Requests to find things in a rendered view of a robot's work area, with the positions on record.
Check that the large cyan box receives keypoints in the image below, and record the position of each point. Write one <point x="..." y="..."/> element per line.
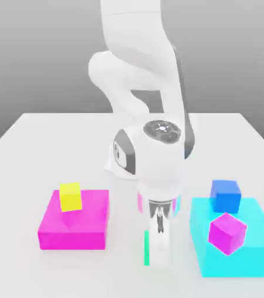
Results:
<point x="250" y="258"/>

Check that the large magenta box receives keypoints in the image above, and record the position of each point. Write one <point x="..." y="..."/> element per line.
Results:
<point x="75" y="232"/>

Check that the small green cube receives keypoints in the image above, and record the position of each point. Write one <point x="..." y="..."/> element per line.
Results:
<point x="146" y="248"/>

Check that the small purple cube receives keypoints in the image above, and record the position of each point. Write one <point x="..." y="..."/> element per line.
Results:
<point x="226" y="234"/>

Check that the small blue cube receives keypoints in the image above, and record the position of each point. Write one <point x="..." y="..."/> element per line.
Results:
<point x="226" y="198"/>

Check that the small yellow cube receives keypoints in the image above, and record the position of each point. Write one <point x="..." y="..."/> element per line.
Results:
<point x="70" y="197"/>

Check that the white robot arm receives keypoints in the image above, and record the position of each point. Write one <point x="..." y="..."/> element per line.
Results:
<point x="150" y="69"/>

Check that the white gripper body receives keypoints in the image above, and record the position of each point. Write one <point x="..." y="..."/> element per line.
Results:
<point x="159" y="246"/>

